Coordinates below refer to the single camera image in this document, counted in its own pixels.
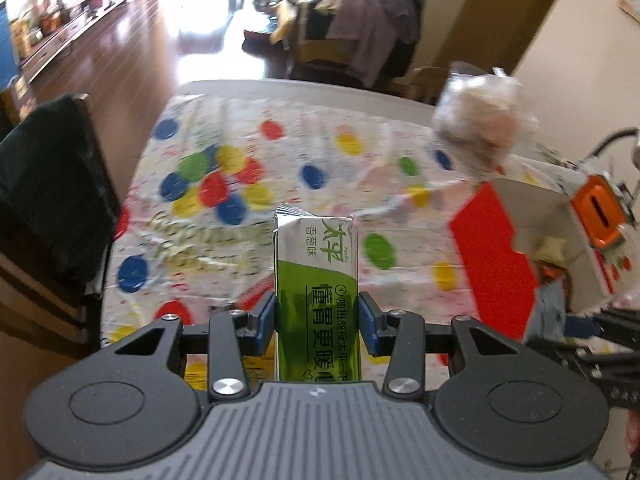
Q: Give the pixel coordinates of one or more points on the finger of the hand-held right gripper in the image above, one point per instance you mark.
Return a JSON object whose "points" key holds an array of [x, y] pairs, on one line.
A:
{"points": [[550, 312]]}

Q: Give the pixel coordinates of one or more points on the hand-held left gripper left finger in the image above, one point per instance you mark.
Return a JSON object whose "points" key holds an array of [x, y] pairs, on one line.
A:
{"points": [[267, 320]]}

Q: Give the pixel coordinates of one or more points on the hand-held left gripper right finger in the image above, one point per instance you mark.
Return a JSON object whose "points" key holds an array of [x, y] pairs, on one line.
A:
{"points": [[367, 321]]}

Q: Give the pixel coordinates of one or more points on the green cracker packet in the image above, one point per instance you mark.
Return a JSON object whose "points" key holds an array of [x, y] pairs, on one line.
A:
{"points": [[317, 300]]}

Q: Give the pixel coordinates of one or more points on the red cardboard box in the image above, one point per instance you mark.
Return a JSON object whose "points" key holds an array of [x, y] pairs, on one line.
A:
{"points": [[492, 270]]}

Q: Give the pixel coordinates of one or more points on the orange and green tissue box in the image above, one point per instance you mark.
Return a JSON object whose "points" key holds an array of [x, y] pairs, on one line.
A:
{"points": [[600, 205]]}

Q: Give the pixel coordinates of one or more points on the grey desk lamp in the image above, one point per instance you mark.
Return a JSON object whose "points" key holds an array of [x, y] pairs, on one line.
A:
{"points": [[612, 141]]}

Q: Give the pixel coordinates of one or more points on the polka dot tablecloth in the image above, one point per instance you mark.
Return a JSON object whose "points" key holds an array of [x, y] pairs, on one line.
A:
{"points": [[320, 135]]}

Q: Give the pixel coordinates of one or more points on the clear plastic tub with bag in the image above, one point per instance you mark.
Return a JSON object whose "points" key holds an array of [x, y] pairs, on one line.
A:
{"points": [[480, 120]]}

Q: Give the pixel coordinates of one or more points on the wooden chair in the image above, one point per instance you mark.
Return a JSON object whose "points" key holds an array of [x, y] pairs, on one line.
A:
{"points": [[425, 82]]}

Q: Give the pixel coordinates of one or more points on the black chair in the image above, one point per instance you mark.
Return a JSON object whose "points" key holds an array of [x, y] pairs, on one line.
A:
{"points": [[50, 185]]}

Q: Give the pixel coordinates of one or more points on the gold framed picture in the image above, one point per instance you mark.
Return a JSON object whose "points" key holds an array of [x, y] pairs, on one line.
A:
{"points": [[631, 2]]}

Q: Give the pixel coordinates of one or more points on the long TV cabinet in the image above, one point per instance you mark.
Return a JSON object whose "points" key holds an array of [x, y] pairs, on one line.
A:
{"points": [[65, 25]]}

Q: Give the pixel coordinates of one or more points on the blue cabinet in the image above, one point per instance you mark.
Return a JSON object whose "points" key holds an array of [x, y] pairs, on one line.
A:
{"points": [[6, 45]]}

